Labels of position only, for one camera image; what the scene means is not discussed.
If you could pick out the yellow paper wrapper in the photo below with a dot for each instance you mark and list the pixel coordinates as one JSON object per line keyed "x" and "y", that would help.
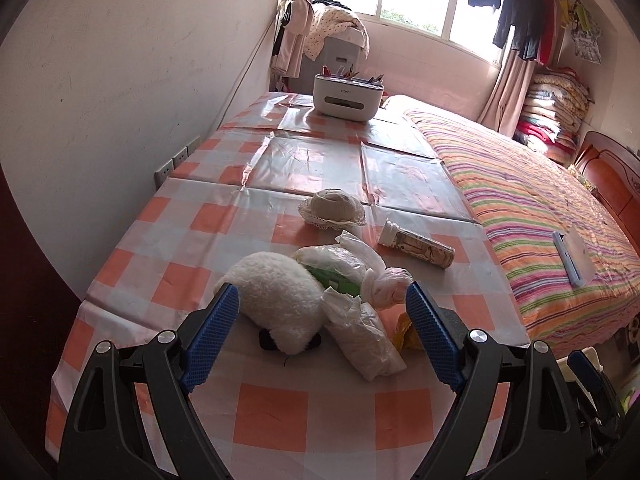
{"x": 405, "y": 336}

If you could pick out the pink curtain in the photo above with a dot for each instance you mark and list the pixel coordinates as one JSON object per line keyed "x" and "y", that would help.
{"x": 506, "y": 100}

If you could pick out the white plush toy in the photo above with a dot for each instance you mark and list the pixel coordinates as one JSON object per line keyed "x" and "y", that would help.
{"x": 282, "y": 298}

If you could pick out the cylindrical snack tube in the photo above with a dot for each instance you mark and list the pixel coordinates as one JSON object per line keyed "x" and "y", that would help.
{"x": 416, "y": 246}

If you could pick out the wooden bed headboard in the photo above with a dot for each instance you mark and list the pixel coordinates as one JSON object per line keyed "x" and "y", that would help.
{"x": 614, "y": 171}

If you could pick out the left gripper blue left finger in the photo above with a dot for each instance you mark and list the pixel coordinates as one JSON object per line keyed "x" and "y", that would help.
{"x": 203, "y": 334}

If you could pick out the white blue box on bed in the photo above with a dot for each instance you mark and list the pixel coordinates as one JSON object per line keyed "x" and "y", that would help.
{"x": 575, "y": 257}

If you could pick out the white plastic bag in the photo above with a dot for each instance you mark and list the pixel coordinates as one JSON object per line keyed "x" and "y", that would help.
{"x": 360, "y": 334}

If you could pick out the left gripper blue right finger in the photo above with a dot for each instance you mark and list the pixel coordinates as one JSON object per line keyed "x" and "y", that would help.
{"x": 426, "y": 317}

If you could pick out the wall power sockets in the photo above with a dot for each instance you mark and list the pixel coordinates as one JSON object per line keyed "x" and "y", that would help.
{"x": 162, "y": 173}

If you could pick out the stack of folded quilts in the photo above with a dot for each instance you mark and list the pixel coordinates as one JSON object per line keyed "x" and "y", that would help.
{"x": 555, "y": 105}

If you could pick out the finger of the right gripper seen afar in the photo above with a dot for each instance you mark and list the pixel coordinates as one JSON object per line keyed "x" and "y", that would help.
{"x": 588, "y": 374}

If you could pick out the striped bed sheet mattress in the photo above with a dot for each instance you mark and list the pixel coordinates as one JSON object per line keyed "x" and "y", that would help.
{"x": 520, "y": 199}

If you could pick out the knotted white pink bag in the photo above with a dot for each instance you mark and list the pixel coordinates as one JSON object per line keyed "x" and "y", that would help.
{"x": 352, "y": 267}

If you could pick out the grey cabinet with cloth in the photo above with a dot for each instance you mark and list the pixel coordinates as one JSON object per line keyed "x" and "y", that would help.
{"x": 338, "y": 40}

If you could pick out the beige lace hat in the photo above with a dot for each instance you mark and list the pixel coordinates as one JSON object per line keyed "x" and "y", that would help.
{"x": 333, "y": 208}

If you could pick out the hanging dark clothes row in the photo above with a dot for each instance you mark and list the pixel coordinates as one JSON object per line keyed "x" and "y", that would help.
{"x": 532, "y": 28}

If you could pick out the white desktop organizer box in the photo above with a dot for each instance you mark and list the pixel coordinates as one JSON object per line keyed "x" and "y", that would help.
{"x": 352, "y": 99}

